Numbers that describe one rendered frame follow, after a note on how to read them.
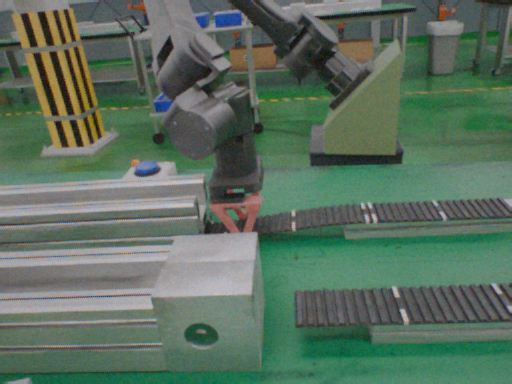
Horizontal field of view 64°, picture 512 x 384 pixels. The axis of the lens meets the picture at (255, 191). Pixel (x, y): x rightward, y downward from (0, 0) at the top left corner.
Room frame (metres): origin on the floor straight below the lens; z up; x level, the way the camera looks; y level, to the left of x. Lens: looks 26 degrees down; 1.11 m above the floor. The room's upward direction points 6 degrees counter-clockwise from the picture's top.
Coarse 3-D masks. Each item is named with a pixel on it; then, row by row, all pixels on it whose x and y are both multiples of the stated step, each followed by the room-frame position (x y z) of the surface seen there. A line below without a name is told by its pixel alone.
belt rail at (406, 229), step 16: (352, 224) 0.48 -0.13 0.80; (368, 224) 0.48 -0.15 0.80; (384, 224) 0.48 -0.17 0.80; (400, 224) 0.48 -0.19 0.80; (416, 224) 0.48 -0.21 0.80; (432, 224) 0.47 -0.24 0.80; (448, 224) 0.48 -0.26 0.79; (464, 224) 0.48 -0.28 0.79; (480, 224) 0.47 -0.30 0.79; (496, 224) 0.47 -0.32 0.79
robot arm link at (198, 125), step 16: (192, 48) 0.52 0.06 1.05; (208, 48) 0.52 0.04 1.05; (208, 64) 0.51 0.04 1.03; (224, 64) 0.52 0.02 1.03; (208, 80) 0.50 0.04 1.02; (192, 96) 0.46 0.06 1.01; (208, 96) 0.48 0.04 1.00; (176, 112) 0.44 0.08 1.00; (192, 112) 0.43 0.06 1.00; (208, 112) 0.44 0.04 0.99; (224, 112) 0.46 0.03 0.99; (176, 128) 0.44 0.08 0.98; (192, 128) 0.43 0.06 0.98; (208, 128) 0.42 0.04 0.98; (224, 128) 0.44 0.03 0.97; (176, 144) 0.44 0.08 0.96; (192, 144) 0.43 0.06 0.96; (208, 144) 0.42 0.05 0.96
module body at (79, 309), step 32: (0, 256) 0.40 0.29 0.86; (32, 256) 0.39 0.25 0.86; (64, 256) 0.38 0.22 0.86; (96, 256) 0.38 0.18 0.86; (128, 256) 0.37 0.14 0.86; (160, 256) 0.36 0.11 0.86; (0, 288) 0.38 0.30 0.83; (32, 288) 0.38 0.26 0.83; (64, 288) 0.37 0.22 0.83; (96, 288) 0.37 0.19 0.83; (128, 288) 0.36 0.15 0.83; (0, 320) 0.30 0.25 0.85; (32, 320) 0.30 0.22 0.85; (64, 320) 0.30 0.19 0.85; (96, 320) 0.29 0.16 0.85; (128, 320) 0.30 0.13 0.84; (0, 352) 0.30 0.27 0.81; (32, 352) 0.30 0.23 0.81; (64, 352) 0.30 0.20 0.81; (96, 352) 0.29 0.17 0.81; (128, 352) 0.29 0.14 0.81; (160, 352) 0.29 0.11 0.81
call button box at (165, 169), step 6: (168, 162) 0.70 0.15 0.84; (132, 168) 0.69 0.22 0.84; (162, 168) 0.67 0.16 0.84; (168, 168) 0.67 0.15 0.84; (174, 168) 0.69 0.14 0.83; (126, 174) 0.66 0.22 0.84; (132, 174) 0.66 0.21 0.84; (138, 174) 0.65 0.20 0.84; (144, 174) 0.65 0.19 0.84; (150, 174) 0.65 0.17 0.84; (156, 174) 0.65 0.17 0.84; (162, 174) 0.65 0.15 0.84; (168, 174) 0.65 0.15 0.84; (174, 174) 0.68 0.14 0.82
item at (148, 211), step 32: (0, 192) 0.58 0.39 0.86; (32, 192) 0.57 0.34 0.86; (64, 192) 0.57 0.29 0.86; (96, 192) 0.56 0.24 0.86; (128, 192) 0.56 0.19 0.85; (160, 192) 0.55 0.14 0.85; (192, 192) 0.55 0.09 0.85; (0, 224) 0.51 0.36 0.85; (32, 224) 0.51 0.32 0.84; (64, 224) 0.50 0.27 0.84; (96, 224) 0.49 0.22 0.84; (128, 224) 0.48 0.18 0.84; (160, 224) 0.48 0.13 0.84; (192, 224) 0.48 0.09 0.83
